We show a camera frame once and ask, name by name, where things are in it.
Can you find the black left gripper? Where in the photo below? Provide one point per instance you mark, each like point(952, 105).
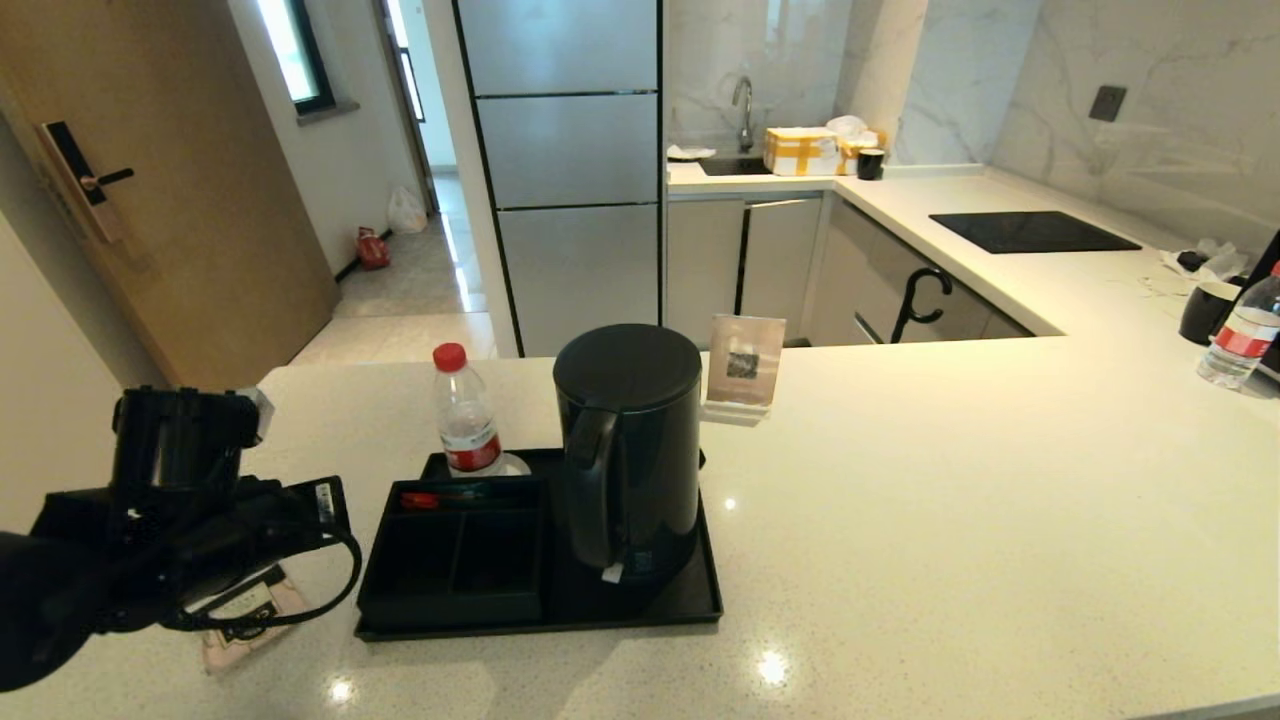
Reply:
point(270, 520)

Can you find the pink and black tea sachet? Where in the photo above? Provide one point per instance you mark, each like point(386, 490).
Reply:
point(235, 650)

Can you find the black electric kettle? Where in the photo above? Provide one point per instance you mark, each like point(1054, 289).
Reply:
point(640, 450)

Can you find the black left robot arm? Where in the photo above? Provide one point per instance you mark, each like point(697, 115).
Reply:
point(80, 570)

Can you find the red-capped water bottle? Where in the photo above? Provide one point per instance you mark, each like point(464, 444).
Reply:
point(465, 420)

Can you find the small black cup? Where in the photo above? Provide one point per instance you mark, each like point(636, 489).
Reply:
point(870, 165)

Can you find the black compartment organizer box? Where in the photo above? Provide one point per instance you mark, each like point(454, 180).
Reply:
point(450, 607)

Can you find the black serving tray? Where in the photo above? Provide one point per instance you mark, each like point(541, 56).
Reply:
point(450, 632)

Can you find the red bag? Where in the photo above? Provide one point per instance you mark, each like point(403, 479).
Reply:
point(374, 251)

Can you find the wooden door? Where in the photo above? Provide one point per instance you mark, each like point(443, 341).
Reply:
point(200, 200)

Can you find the white plastic bag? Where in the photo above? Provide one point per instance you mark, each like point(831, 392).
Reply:
point(406, 214)

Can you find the black framed window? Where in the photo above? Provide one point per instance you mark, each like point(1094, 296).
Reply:
point(300, 50)

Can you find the silver refrigerator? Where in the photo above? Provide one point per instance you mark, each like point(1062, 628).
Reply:
point(570, 150)

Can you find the acrylic QR code sign stand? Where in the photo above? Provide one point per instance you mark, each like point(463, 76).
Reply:
point(745, 364)

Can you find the white dish by sink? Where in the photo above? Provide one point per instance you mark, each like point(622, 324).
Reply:
point(690, 154)

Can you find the grey kitchen cabinet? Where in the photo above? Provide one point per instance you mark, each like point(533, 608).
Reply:
point(780, 260)

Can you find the kitchen sink basin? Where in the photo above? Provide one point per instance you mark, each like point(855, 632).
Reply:
point(735, 168)

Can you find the chrome sink faucet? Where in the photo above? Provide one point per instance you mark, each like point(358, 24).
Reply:
point(745, 109)

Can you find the cardboard box with yellow tape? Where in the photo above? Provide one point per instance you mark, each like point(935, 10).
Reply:
point(800, 153)

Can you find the small yellow taped box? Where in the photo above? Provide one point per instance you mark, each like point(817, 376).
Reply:
point(860, 157)

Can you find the crumpled white bag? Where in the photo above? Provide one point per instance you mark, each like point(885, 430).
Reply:
point(848, 127)

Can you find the black induction cooktop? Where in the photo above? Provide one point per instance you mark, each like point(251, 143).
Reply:
point(1030, 233)

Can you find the black mug white inside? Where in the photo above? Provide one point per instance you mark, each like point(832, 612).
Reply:
point(1206, 318)

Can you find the crumpled clear plastic wrap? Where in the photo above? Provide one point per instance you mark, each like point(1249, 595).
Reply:
point(1215, 262)

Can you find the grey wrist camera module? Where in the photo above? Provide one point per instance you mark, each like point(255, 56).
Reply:
point(262, 410)

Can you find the grey wall socket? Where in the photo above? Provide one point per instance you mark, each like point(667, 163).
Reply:
point(1107, 104)

